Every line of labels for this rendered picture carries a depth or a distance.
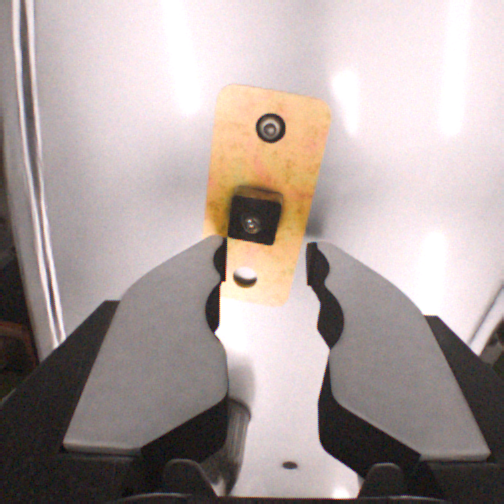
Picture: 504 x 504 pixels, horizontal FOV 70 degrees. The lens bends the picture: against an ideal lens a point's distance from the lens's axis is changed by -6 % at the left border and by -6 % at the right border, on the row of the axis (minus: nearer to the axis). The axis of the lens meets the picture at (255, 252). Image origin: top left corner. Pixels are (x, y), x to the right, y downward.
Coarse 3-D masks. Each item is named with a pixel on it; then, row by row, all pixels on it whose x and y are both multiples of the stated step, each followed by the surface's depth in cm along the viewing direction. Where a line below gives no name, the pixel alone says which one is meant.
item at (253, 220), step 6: (252, 210) 13; (258, 210) 13; (246, 216) 13; (252, 216) 13; (258, 216) 13; (264, 216) 13; (246, 222) 13; (252, 222) 13; (258, 222) 13; (264, 222) 13; (246, 228) 13; (252, 228) 13; (258, 228) 13
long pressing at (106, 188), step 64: (0, 0) 11; (64, 0) 11; (128, 0) 11; (192, 0) 11; (256, 0) 11; (320, 0) 11; (384, 0) 10; (448, 0) 10; (0, 64) 12; (64, 64) 12; (128, 64) 12; (192, 64) 12; (256, 64) 12; (320, 64) 12; (384, 64) 11; (448, 64) 11; (0, 128) 13; (64, 128) 13; (128, 128) 13; (192, 128) 13; (384, 128) 12; (448, 128) 12; (64, 192) 15; (128, 192) 14; (192, 192) 14; (320, 192) 14; (384, 192) 13; (448, 192) 13; (64, 256) 16; (128, 256) 16; (384, 256) 15; (448, 256) 14; (64, 320) 18; (256, 320) 17; (448, 320) 16; (256, 384) 19; (320, 384) 19; (256, 448) 22; (320, 448) 21
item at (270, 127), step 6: (264, 114) 13; (270, 114) 13; (276, 114) 13; (264, 120) 12; (270, 120) 12; (276, 120) 12; (282, 120) 13; (264, 126) 12; (270, 126) 12; (276, 126) 12; (264, 132) 12; (270, 132) 12; (276, 132) 12; (270, 138) 12
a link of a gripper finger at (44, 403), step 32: (96, 320) 8; (64, 352) 7; (96, 352) 7; (32, 384) 7; (64, 384) 7; (0, 416) 6; (32, 416) 6; (64, 416) 6; (0, 448) 5; (32, 448) 5; (64, 448) 6; (0, 480) 5; (32, 480) 5; (64, 480) 5; (96, 480) 5; (128, 480) 5
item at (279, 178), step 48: (240, 96) 12; (288, 96) 12; (240, 144) 13; (288, 144) 13; (240, 192) 13; (288, 192) 13; (240, 240) 15; (288, 240) 14; (240, 288) 16; (288, 288) 15
